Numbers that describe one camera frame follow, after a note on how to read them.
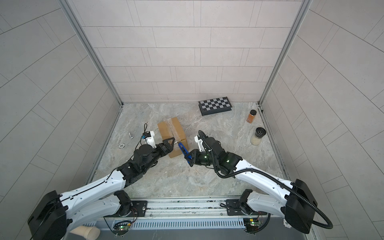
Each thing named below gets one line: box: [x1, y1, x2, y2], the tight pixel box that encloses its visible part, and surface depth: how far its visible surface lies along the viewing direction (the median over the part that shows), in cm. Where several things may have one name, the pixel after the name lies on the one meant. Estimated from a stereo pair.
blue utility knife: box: [177, 142, 192, 165], surface depth 74 cm
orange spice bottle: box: [246, 109, 257, 124], surface depth 101 cm
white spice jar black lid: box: [250, 127, 267, 146], surface depth 89 cm
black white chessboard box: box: [198, 96, 233, 116], surface depth 114 cm
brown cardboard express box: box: [157, 117, 189, 158], surface depth 84 cm
